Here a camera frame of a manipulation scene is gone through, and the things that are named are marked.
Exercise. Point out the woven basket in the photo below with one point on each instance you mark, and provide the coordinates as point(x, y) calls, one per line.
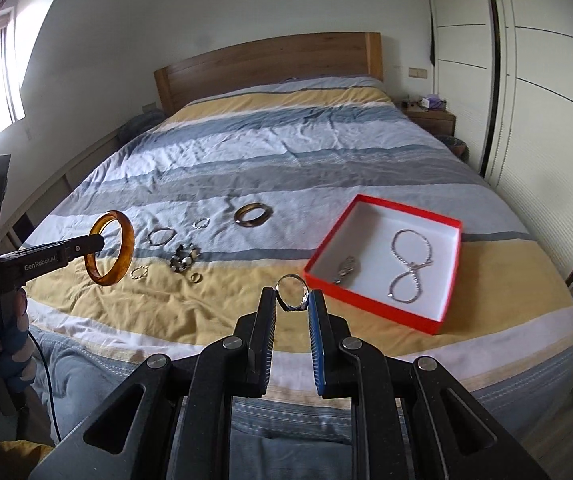
point(454, 149)

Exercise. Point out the red jewelry box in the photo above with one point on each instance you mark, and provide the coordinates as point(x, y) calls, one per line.
point(366, 240)

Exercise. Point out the wall switch plate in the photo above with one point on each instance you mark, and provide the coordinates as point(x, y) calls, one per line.
point(416, 73)

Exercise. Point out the dark brown bangle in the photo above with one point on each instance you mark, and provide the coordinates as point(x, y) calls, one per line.
point(251, 223)

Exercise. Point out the wooden nightstand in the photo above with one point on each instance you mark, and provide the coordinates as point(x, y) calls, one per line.
point(434, 120)

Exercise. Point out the grey cushion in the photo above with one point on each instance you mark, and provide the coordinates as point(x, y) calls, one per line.
point(139, 125)

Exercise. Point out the white wardrobe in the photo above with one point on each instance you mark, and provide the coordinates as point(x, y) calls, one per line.
point(531, 85)

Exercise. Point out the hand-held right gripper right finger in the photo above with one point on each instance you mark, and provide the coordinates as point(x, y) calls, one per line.
point(316, 350)

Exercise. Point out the silver wrist watch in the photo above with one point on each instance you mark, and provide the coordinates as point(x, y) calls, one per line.
point(346, 267)

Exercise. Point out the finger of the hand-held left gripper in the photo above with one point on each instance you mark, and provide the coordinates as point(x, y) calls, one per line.
point(86, 246)

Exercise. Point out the bed with striped duvet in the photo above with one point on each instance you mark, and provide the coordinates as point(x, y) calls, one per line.
point(266, 135)

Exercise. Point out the person's blue jeans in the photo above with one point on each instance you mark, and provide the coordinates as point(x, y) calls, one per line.
point(81, 380)

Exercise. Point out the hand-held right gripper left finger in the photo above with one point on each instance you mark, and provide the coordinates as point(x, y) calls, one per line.
point(268, 332)

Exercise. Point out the thin silver bangle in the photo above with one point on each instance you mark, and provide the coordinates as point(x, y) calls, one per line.
point(160, 229)

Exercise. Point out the person's left hand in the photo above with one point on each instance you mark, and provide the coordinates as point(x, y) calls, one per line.
point(16, 345)

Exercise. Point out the beaded silver hoop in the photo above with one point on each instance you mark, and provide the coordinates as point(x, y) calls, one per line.
point(201, 219)

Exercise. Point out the wooden headboard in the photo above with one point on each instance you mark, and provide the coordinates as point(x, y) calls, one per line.
point(266, 60)

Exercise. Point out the purple tissue box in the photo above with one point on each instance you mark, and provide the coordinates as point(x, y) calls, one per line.
point(435, 102)

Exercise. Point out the twisted silver hoop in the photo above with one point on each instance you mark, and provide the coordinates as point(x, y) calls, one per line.
point(137, 269)

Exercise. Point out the amber bangle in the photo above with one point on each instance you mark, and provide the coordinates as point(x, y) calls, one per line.
point(127, 240)

